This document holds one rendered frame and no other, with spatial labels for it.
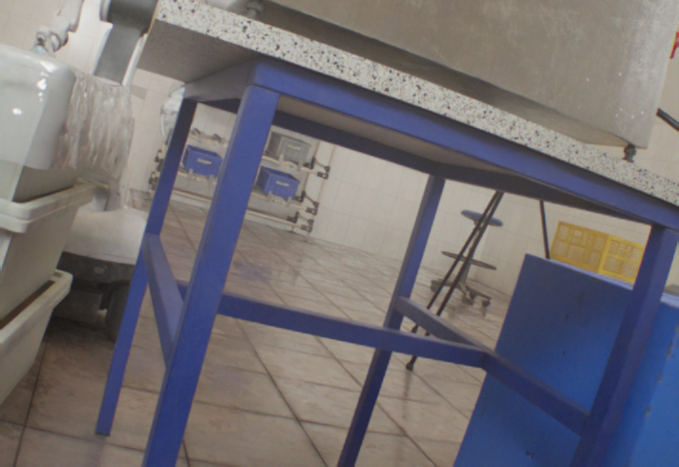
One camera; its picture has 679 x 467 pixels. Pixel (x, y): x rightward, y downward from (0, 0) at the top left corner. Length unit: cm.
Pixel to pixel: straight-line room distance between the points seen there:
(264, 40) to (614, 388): 60
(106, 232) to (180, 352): 125
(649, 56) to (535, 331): 53
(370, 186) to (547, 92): 609
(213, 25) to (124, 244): 134
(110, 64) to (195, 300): 151
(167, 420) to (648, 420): 66
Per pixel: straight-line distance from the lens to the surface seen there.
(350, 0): 79
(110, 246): 191
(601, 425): 94
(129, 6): 215
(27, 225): 111
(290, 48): 66
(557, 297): 123
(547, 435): 119
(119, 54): 213
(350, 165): 685
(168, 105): 205
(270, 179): 605
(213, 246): 66
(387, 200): 703
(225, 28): 65
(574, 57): 92
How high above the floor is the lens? 63
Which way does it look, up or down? 2 degrees down
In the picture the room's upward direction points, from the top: 17 degrees clockwise
